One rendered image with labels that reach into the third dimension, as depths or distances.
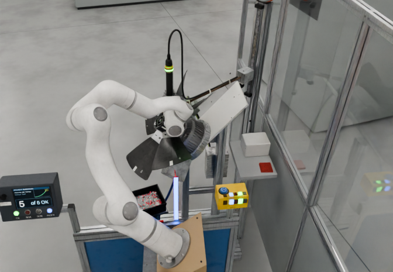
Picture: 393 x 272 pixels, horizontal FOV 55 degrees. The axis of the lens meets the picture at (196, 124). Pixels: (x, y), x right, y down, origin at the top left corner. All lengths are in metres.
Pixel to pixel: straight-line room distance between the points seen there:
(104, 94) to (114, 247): 1.02
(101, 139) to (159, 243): 0.51
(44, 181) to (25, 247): 1.47
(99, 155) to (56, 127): 2.89
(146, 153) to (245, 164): 0.66
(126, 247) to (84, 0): 5.81
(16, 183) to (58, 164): 1.97
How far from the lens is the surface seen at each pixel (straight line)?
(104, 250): 2.30
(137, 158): 2.30
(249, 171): 2.43
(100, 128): 1.45
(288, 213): 2.45
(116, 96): 1.58
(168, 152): 2.02
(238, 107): 2.17
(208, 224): 2.16
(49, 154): 4.03
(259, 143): 2.48
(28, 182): 1.92
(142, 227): 1.61
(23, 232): 3.41
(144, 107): 1.65
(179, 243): 1.74
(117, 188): 1.51
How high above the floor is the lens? 2.53
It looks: 37 degrees down
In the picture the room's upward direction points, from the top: 2 degrees clockwise
